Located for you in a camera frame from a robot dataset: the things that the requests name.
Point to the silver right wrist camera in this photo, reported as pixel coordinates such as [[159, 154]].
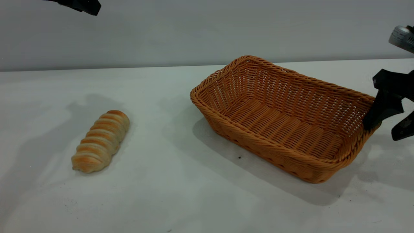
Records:
[[402, 38]]

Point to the striped orange bread roll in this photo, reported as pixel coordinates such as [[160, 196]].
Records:
[[101, 140]]

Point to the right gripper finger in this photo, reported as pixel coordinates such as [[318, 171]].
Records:
[[404, 129], [383, 108]]

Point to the orange woven wicker basket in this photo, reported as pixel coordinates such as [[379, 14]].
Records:
[[278, 129]]

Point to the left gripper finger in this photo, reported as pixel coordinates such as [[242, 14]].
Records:
[[82, 5]]

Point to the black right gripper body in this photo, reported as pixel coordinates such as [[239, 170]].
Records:
[[393, 83]]

